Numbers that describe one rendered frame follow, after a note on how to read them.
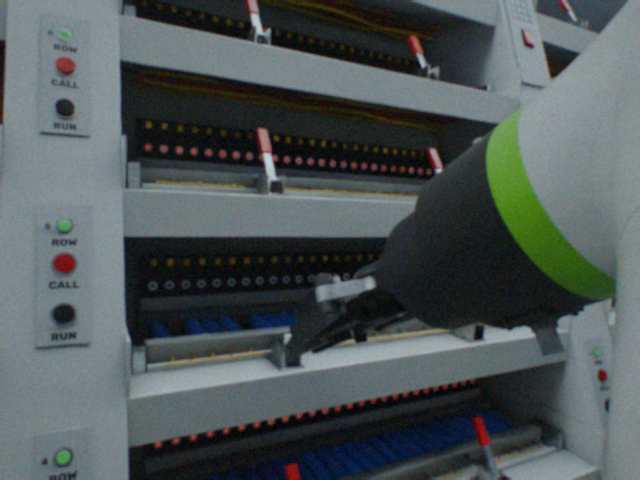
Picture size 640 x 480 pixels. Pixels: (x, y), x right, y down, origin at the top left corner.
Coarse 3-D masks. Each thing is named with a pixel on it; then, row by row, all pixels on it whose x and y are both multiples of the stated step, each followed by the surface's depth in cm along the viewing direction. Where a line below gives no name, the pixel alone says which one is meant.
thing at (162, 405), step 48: (144, 336) 55; (432, 336) 61; (528, 336) 63; (144, 384) 42; (192, 384) 42; (240, 384) 44; (288, 384) 46; (336, 384) 49; (384, 384) 52; (432, 384) 56; (144, 432) 40; (192, 432) 42
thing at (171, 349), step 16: (416, 320) 61; (192, 336) 49; (208, 336) 49; (224, 336) 49; (240, 336) 50; (256, 336) 51; (368, 336) 58; (400, 336) 58; (160, 352) 46; (176, 352) 47; (192, 352) 47; (208, 352) 48; (224, 352) 49; (240, 352) 50; (256, 352) 49
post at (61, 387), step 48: (48, 0) 44; (96, 0) 46; (96, 48) 45; (96, 96) 44; (48, 144) 41; (96, 144) 43; (48, 192) 40; (96, 192) 42; (0, 240) 37; (96, 240) 41; (0, 288) 37; (96, 288) 40; (0, 336) 36; (96, 336) 39; (0, 384) 35; (48, 384) 37; (96, 384) 38; (0, 432) 35; (96, 432) 37
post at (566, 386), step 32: (448, 32) 89; (480, 32) 82; (448, 64) 89; (480, 64) 82; (512, 64) 76; (448, 128) 89; (480, 128) 82; (448, 160) 89; (576, 320) 68; (576, 352) 67; (608, 352) 70; (480, 384) 82; (512, 384) 76; (544, 384) 71; (576, 384) 66; (576, 416) 66
